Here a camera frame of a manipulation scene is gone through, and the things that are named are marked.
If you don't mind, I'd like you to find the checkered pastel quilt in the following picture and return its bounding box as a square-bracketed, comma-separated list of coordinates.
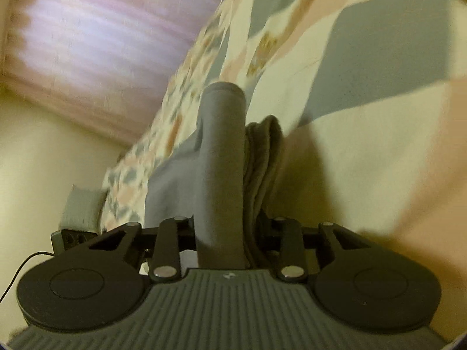
[100, 0, 466, 339]

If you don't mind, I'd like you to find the black cable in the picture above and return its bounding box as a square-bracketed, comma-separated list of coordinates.
[0, 250, 55, 305]

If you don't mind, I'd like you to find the pink curtain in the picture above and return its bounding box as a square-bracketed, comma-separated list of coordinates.
[1, 0, 221, 143]

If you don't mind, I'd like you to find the grey woven cushion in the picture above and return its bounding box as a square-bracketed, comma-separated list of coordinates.
[59, 186, 107, 232]

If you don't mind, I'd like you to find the grey sweatshirt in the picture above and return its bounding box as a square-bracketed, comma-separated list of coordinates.
[143, 81, 286, 270]

